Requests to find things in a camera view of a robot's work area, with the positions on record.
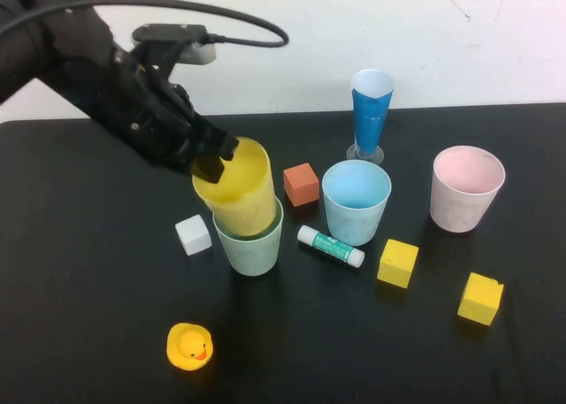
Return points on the orange foam cube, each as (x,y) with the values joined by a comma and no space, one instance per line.
(300,185)

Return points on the yellow plastic cup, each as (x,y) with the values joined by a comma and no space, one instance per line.
(247,200)

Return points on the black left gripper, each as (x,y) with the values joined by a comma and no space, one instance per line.
(146,116)

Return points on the blue paper cone clear stand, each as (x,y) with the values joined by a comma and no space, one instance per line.
(369,116)

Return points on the green plastic cup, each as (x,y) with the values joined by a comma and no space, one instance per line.
(252,256)

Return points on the blue plastic cup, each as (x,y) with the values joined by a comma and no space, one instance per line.
(354,227)

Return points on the white foam cube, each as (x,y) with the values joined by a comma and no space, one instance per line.
(193,236)

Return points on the pink plastic cup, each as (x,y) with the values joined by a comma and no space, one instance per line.
(460,214)

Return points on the yellow foam cube chipped corner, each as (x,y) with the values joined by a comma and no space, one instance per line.
(479,300)

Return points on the yellow foam cube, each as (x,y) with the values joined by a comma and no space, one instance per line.
(397,264)

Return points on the white green glue stick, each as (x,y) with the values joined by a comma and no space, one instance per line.
(329,245)

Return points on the yellow rubber duck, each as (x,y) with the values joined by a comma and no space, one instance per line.
(190,346)

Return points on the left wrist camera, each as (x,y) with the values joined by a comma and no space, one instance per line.
(170,35)

